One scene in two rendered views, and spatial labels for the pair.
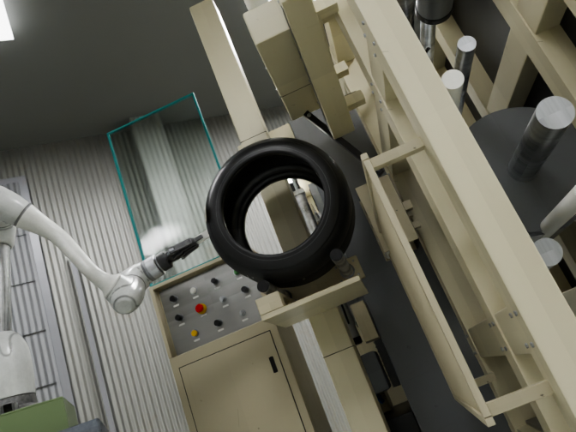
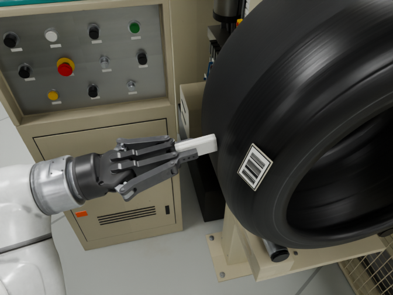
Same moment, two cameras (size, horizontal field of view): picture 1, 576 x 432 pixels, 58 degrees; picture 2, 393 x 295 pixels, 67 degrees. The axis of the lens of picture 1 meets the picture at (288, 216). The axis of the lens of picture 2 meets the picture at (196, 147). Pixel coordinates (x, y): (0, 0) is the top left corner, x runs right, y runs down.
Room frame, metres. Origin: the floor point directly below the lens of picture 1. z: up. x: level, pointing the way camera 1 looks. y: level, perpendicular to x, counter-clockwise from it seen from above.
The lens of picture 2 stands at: (1.57, 0.46, 1.56)
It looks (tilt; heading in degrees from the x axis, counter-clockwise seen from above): 45 degrees down; 341
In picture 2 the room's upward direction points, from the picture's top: straight up
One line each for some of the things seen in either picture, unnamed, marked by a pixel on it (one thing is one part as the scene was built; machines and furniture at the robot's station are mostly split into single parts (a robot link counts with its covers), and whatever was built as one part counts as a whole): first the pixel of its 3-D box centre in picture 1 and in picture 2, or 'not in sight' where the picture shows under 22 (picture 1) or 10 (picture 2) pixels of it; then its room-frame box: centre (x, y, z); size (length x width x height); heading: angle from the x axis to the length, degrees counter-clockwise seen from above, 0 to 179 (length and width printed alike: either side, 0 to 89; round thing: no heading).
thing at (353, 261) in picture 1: (316, 285); not in sight; (2.13, 0.00, 0.90); 0.40 x 0.03 x 0.10; 84
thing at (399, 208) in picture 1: (387, 219); not in sight; (2.13, -0.39, 1.05); 0.20 x 0.15 x 0.30; 174
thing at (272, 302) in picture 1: (280, 308); (250, 209); (1.97, 0.15, 0.84); 0.36 x 0.09 x 0.06; 174
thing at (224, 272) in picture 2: not in sight; (235, 251); (2.21, 0.01, 0.01); 0.27 x 0.27 x 0.02; 84
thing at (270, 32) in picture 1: (297, 61); not in sight; (1.80, -0.27, 1.71); 0.61 x 0.25 x 0.15; 174
